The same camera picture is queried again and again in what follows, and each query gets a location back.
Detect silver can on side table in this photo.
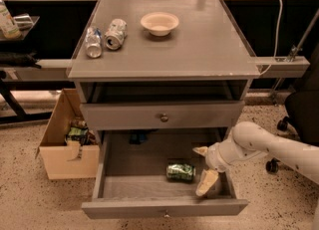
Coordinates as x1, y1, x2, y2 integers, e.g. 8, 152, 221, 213
14, 14, 34, 30

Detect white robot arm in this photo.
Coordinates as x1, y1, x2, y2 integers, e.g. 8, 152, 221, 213
193, 121, 319, 196

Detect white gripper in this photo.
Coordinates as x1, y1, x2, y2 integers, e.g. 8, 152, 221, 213
192, 139, 244, 196

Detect green label bottle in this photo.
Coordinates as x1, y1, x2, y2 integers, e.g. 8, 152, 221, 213
0, 0, 21, 39

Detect snack packets in box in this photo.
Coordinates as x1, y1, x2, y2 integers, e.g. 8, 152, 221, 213
65, 117, 96, 145

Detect green soda can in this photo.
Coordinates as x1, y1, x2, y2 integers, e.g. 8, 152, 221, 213
166, 163, 195, 181

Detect grey drawer cabinet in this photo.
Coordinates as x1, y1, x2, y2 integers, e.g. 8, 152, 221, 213
67, 0, 262, 142

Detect crushed clear plastic bottle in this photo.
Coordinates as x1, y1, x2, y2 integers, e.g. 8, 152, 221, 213
85, 26, 103, 58

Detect open grey middle drawer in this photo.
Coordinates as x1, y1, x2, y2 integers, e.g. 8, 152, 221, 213
82, 128, 248, 219

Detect silver white soda can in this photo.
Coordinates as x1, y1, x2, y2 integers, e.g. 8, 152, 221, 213
105, 19, 127, 50

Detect cardboard box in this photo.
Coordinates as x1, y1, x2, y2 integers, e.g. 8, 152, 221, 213
38, 89, 100, 179

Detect closed grey top drawer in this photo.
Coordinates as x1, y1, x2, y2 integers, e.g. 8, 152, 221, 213
80, 101, 244, 130

